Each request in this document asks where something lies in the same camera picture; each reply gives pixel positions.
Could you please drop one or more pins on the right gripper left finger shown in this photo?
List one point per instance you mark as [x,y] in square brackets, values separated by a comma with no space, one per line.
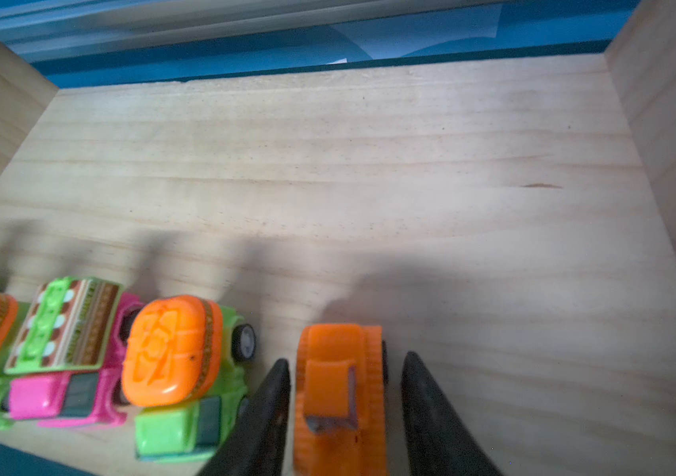
[257,442]

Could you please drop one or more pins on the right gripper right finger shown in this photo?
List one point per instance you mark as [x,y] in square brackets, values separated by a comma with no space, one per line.
[438,443]

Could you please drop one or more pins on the small orange toy car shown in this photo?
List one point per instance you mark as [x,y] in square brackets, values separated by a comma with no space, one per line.
[341,378]

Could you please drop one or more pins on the magenta green toy truck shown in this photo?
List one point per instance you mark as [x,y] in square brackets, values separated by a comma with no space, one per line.
[66,362]

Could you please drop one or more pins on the wooden shelf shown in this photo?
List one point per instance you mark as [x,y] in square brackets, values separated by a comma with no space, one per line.
[511,220]

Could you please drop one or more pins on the aluminium frame rail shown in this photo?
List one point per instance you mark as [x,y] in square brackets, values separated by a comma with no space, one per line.
[56,30]

